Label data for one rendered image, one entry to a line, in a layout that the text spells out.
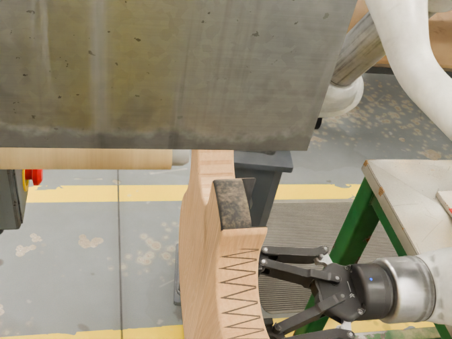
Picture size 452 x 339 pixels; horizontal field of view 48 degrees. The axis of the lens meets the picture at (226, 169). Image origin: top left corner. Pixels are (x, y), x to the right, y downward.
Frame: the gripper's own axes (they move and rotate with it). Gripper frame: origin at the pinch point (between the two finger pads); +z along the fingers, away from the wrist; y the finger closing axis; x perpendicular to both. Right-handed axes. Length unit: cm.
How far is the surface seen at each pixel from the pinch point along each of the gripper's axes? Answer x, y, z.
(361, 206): -28, 33, -40
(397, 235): -18.3, 19.4, -39.4
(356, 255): -43, 29, -44
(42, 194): -124, 107, 43
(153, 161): 19.6, 6.9, 11.3
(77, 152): 20.3, 7.5, 18.7
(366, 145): -131, 142, -122
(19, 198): -10.5, 24.0, 29.5
